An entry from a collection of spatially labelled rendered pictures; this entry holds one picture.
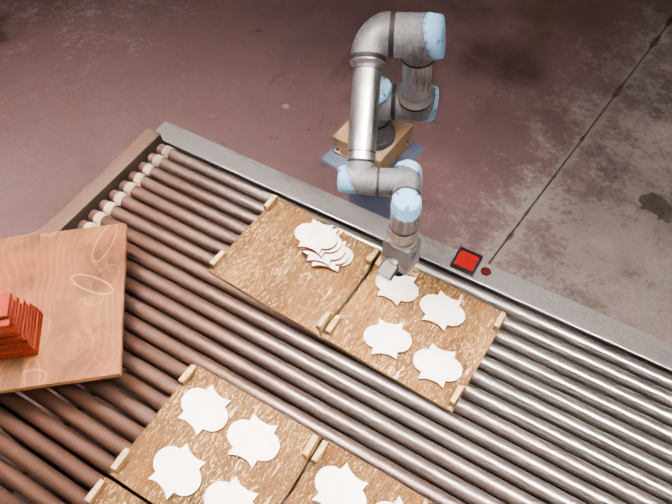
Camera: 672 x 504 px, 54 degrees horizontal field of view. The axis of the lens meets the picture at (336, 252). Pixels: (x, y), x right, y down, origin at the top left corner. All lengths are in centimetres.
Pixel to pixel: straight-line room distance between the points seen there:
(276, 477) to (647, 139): 295
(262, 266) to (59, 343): 61
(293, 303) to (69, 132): 238
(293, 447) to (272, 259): 59
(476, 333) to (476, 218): 152
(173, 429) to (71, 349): 34
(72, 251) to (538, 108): 279
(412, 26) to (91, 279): 112
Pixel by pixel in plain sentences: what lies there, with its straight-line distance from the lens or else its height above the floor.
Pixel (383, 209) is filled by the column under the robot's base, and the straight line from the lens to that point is 253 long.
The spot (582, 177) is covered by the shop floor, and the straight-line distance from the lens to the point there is 370.
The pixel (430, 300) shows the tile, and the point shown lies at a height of 95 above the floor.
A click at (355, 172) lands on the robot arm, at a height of 132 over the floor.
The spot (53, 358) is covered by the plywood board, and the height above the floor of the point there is 104.
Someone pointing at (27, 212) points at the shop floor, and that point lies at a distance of 371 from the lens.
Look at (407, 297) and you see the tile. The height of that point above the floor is 95.
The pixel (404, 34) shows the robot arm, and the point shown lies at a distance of 178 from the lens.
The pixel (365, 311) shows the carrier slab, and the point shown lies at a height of 94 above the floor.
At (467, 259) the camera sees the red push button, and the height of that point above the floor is 93.
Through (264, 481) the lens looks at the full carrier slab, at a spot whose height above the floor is 94.
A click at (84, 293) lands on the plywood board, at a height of 104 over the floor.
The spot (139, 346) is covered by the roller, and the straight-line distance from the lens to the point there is 197.
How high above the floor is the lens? 259
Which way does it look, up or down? 54 degrees down
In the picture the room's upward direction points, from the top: 1 degrees counter-clockwise
